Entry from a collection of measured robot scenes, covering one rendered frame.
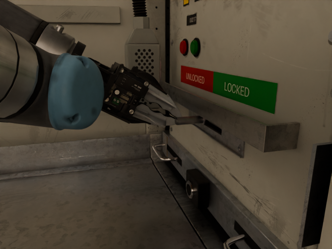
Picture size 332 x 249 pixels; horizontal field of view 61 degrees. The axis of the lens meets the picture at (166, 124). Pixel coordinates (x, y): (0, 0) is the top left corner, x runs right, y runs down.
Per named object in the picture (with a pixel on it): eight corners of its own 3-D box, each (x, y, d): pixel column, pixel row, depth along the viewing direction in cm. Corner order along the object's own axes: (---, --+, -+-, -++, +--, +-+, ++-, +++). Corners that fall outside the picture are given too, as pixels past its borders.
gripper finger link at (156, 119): (181, 144, 47) (132, 120, 43) (170, 133, 52) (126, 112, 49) (190, 127, 46) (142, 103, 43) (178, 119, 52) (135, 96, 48)
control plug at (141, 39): (129, 111, 62) (126, 28, 58) (126, 106, 67) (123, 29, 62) (163, 108, 64) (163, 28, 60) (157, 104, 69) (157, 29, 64)
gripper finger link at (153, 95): (190, 127, 46) (142, 103, 43) (178, 118, 52) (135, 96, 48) (199, 110, 46) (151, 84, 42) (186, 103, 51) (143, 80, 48)
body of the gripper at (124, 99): (132, 127, 42) (53, 90, 37) (124, 114, 50) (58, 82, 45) (157, 82, 41) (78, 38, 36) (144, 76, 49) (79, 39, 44)
